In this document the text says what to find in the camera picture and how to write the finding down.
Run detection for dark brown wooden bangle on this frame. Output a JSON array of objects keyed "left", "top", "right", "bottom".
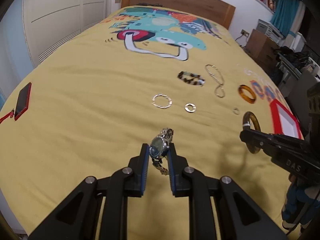
[{"left": 242, "top": 111, "right": 261, "bottom": 154}]

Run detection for silver wristwatch blue dial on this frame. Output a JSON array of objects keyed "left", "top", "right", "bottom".
[{"left": 149, "top": 128, "right": 174, "bottom": 176}]

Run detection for amber translucent bangle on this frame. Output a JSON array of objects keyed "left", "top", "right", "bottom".
[{"left": 238, "top": 85, "right": 257, "bottom": 104}]

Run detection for gold chain necklace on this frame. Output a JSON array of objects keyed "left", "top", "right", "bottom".
[{"left": 204, "top": 64, "right": 226, "bottom": 99}]

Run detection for large silver hoop ring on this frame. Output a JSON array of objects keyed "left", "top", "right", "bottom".
[{"left": 152, "top": 93, "right": 173, "bottom": 110}]

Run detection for dark beaded bracelet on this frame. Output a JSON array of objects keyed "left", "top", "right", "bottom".
[{"left": 177, "top": 71, "right": 206, "bottom": 87}]

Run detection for red jewelry box tray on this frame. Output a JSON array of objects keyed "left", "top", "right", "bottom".
[{"left": 270, "top": 99, "right": 302, "bottom": 139}]

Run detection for gloved right hand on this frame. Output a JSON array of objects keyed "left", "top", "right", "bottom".
[{"left": 281, "top": 174, "right": 319, "bottom": 232}]

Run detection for yellow dinosaur bedspread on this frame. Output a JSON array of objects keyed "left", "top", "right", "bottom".
[{"left": 1, "top": 8, "right": 290, "bottom": 234}]

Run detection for cluttered desk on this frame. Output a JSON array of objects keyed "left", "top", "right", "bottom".
[{"left": 272, "top": 33, "right": 319, "bottom": 97}]

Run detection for wooden nightstand drawers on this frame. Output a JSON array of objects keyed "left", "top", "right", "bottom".
[{"left": 245, "top": 29, "right": 279, "bottom": 75}]

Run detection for white printer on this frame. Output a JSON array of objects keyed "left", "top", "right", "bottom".
[{"left": 256, "top": 19, "right": 284, "bottom": 44}]

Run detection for teal curtain right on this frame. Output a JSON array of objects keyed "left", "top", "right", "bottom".
[{"left": 271, "top": 0, "right": 300, "bottom": 36}]

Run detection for wooden headboard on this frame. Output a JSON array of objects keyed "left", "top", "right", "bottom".
[{"left": 121, "top": 0, "right": 235, "bottom": 29}]

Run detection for white wardrobe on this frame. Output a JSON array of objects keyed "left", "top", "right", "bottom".
[{"left": 22, "top": 0, "right": 107, "bottom": 67}]

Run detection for wall power socket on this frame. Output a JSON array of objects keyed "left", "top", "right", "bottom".
[{"left": 241, "top": 29, "right": 249, "bottom": 37}]

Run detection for red smartphone with strap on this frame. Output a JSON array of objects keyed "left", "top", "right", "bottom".
[{"left": 0, "top": 82, "right": 32, "bottom": 124}]

